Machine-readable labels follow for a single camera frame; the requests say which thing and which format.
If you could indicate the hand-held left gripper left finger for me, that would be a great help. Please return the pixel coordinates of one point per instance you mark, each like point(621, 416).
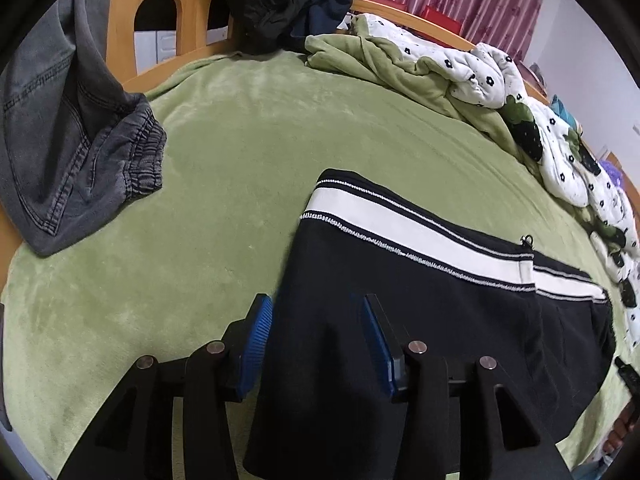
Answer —
point(255, 340)

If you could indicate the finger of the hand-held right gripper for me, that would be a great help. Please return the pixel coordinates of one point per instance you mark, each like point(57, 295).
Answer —
point(629, 377)

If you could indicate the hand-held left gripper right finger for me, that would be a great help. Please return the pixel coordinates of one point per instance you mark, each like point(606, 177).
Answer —
point(377, 350)

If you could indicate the black white-striped pants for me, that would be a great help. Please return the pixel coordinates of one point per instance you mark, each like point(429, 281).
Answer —
point(450, 310)

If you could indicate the person's right hand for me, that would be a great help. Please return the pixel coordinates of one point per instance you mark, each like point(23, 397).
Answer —
point(622, 432)

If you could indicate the green plush bed blanket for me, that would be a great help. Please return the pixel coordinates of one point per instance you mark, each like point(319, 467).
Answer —
point(225, 160)

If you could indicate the purple fluffy cushion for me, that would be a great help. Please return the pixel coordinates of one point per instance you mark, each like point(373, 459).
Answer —
point(611, 172)

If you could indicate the grey denim jeans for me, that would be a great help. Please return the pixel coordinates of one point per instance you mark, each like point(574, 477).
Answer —
point(60, 150)

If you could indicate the teal patterned cushion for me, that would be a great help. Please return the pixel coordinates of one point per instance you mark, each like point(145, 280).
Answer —
point(565, 110)

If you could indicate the white floral quilt green lining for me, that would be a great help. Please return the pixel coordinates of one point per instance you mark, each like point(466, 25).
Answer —
point(480, 75)

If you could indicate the black jacket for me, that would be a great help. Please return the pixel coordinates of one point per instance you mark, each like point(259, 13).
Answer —
point(260, 5)

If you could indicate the red chair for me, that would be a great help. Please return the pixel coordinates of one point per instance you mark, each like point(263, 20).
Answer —
point(380, 0)
point(442, 17)

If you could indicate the navy blue garment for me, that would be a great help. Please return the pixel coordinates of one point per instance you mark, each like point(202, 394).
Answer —
point(320, 5)

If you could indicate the wooden bed frame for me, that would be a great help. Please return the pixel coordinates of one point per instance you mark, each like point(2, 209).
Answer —
point(120, 25)

